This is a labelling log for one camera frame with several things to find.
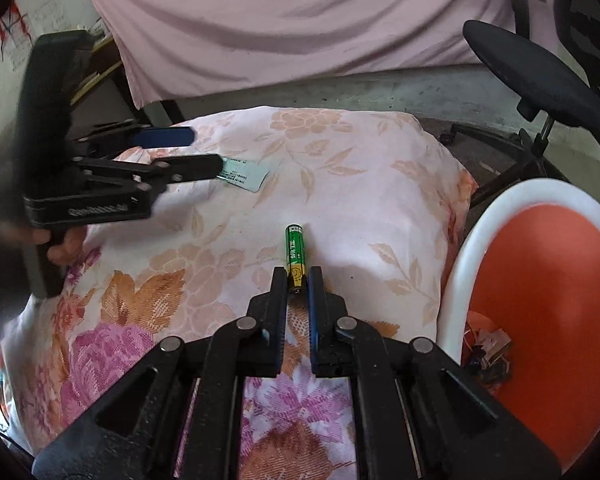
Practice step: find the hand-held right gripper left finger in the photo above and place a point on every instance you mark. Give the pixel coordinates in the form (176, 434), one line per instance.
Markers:
(277, 320)

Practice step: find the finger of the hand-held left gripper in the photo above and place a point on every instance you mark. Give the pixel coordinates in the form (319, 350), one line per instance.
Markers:
(165, 137)
(190, 167)

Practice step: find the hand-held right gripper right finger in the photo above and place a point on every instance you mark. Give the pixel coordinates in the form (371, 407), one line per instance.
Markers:
(314, 320)

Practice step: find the small white green packet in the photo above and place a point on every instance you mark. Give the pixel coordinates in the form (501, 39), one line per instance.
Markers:
(250, 175)

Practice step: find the green battery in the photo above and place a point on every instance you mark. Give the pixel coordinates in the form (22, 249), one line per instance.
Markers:
(295, 250)

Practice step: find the white orange plastic bin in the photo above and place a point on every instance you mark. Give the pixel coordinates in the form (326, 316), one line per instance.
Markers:
(555, 285)

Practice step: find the person's left hand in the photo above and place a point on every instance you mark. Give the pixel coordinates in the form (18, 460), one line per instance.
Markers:
(70, 245)

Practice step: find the wooden desk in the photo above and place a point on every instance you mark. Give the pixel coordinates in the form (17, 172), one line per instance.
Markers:
(100, 70)

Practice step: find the red hanging decoration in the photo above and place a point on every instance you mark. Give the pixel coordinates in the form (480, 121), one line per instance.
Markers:
(10, 17)

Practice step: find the pile of paper scraps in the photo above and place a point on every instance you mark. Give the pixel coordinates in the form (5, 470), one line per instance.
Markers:
(487, 350)

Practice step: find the pink hanging cloth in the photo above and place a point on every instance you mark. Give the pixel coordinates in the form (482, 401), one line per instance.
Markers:
(305, 25)

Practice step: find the black office chair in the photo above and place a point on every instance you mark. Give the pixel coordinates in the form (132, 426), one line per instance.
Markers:
(530, 70)

